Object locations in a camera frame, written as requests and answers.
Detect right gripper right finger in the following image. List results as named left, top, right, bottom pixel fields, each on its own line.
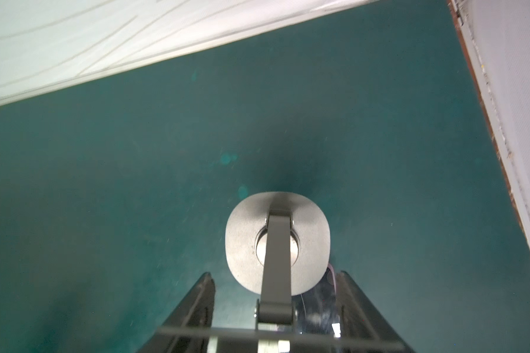
left=336, top=272, right=415, bottom=352

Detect silver round phone stand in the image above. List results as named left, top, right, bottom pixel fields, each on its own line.
left=225, top=191, right=331, bottom=326

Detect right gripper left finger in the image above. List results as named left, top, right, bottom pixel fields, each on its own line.
left=138, top=272, right=216, bottom=353

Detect white edged phone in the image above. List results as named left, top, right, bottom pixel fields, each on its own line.
left=292, top=264, right=341, bottom=338

